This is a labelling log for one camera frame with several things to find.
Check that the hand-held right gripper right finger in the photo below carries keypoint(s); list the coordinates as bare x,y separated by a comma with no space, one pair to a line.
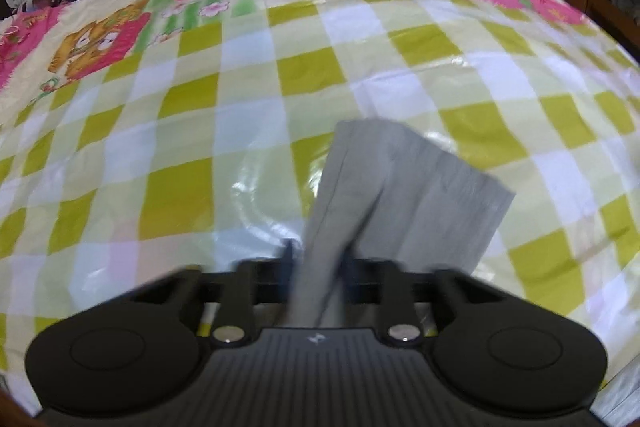
370,279

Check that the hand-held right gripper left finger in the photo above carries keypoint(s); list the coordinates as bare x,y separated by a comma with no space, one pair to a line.
270,278

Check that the grey pants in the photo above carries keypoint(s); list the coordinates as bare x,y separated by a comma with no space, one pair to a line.
425,197

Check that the checked printed bedsheet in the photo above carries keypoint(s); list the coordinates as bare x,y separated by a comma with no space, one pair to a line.
200,97

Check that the dark wooden headboard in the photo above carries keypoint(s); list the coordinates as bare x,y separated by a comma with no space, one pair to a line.
5,7

